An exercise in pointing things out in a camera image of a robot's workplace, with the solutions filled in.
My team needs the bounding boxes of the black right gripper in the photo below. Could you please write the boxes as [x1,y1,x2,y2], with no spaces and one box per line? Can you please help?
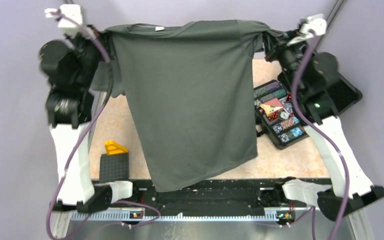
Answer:
[261,28,308,94]

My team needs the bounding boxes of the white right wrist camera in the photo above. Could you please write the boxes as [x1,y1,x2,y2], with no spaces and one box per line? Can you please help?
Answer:
[286,13,327,47]

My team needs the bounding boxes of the dark grey t-shirt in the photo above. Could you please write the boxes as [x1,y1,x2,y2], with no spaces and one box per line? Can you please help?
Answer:
[104,19,270,192]

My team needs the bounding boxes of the black perforated block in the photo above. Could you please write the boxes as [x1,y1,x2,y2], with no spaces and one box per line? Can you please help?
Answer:
[99,153,130,184]

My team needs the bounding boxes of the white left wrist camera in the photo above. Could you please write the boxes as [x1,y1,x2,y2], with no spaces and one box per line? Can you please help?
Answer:
[44,4,85,37]

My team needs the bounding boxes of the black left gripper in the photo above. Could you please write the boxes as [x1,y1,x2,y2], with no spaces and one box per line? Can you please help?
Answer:
[65,22,115,87]

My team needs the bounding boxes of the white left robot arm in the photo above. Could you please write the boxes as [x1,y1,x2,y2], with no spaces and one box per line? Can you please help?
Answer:
[39,33,141,214]

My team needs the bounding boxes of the black poker chip case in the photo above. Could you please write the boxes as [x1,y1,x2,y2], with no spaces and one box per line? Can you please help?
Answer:
[253,76,363,150]

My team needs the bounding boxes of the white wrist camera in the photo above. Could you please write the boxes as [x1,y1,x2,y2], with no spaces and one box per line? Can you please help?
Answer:
[286,13,327,47]
[44,4,85,37]

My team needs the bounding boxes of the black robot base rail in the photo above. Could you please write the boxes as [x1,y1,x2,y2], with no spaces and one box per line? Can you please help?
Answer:
[129,178,305,217]

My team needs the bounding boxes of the yellow triangular wedge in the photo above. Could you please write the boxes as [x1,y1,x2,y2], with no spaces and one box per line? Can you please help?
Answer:
[104,140,129,156]

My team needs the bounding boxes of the white slotted cable duct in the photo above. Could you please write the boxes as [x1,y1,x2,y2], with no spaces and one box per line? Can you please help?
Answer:
[89,208,295,222]

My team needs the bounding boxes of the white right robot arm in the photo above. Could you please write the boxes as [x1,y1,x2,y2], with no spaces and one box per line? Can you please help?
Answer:
[262,30,384,221]

